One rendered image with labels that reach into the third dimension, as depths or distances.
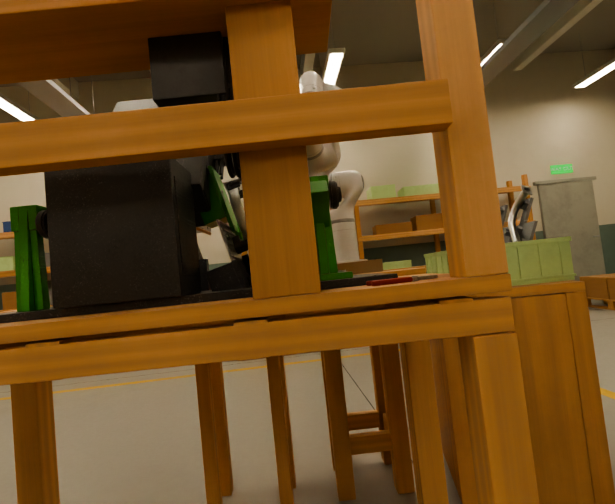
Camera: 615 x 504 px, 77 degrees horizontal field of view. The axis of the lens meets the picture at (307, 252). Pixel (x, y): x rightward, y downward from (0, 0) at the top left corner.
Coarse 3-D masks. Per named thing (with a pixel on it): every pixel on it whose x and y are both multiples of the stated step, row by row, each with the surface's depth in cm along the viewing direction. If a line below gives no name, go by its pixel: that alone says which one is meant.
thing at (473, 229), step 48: (288, 0) 82; (432, 0) 82; (240, 48) 81; (288, 48) 81; (432, 48) 84; (240, 96) 81; (480, 96) 81; (480, 144) 80; (288, 192) 79; (480, 192) 80; (288, 240) 79; (480, 240) 79; (288, 288) 78
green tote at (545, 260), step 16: (544, 240) 151; (560, 240) 151; (432, 256) 198; (512, 256) 152; (528, 256) 151; (544, 256) 151; (560, 256) 150; (432, 272) 201; (448, 272) 174; (512, 272) 151; (528, 272) 151; (544, 272) 151; (560, 272) 150
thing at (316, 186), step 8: (312, 184) 95; (320, 184) 95; (312, 192) 92; (320, 192) 92; (328, 192) 93; (312, 200) 94; (320, 200) 94; (328, 200) 94; (320, 208) 95; (328, 208) 95; (320, 216) 97; (328, 216) 97; (328, 224) 99
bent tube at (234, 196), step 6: (228, 180) 115; (228, 192) 115; (234, 192) 112; (234, 198) 110; (234, 204) 109; (240, 204) 109; (234, 210) 109; (240, 210) 108; (240, 216) 108; (240, 222) 108; (240, 228) 109; (246, 234) 110
